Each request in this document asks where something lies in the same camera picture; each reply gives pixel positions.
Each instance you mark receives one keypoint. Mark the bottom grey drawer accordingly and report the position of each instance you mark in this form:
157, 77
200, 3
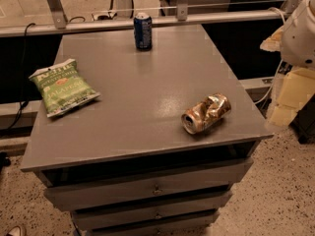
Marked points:
163, 225

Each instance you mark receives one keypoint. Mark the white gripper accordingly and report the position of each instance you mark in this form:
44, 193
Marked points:
299, 39

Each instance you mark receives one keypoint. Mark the shoe tip at bottom left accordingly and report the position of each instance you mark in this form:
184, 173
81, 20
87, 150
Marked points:
17, 230

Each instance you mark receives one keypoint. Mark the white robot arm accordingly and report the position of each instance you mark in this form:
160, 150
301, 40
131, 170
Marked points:
295, 41

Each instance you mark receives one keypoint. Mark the top grey drawer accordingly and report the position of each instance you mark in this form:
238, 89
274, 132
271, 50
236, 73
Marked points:
151, 185

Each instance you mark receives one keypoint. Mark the middle grey drawer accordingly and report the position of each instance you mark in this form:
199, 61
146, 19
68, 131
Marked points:
150, 209

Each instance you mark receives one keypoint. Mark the green jalapeno chip bag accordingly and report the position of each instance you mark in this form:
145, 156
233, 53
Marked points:
62, 88

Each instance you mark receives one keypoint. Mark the crushed orange soda can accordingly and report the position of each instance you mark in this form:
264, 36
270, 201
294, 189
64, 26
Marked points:
205, 114

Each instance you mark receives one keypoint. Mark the grey drawer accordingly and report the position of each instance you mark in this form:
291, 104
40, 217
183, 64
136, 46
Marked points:
151, 185
150, 209
163, 225

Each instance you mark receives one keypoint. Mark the metal guard rail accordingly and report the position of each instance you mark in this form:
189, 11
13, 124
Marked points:
44, 17

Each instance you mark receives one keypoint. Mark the grey drawer cabinet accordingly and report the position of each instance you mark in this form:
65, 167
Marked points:
135, 127

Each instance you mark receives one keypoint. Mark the blue pepsi can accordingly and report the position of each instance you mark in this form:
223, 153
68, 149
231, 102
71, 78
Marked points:
143, 31

